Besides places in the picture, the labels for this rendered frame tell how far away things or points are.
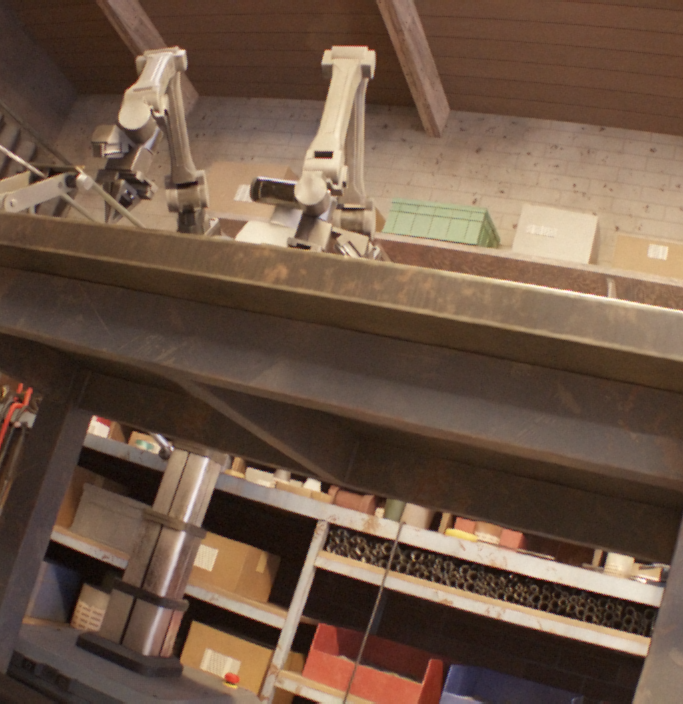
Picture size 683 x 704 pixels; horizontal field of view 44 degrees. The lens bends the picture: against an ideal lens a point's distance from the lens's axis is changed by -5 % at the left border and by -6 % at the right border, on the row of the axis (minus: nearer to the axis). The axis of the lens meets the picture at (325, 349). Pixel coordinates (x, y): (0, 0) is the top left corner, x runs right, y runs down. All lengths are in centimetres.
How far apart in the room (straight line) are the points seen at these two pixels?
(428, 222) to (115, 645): 212
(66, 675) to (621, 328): 135
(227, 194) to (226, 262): 305
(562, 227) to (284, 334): 255
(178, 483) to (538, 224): 189
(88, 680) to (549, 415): 123
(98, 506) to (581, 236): 201
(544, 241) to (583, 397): 258
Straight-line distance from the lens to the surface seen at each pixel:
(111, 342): 102
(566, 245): 336
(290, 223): 224
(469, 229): 341
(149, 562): 206
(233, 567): 280
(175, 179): 220
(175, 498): 206
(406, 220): 351
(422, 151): 401
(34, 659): 185
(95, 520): 310
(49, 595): 327
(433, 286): 79
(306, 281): 84
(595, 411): 81
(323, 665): 263
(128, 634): 205
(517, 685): 293
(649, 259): 328
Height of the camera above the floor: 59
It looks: 15 degrees up
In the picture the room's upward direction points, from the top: 18 degrees clockwise
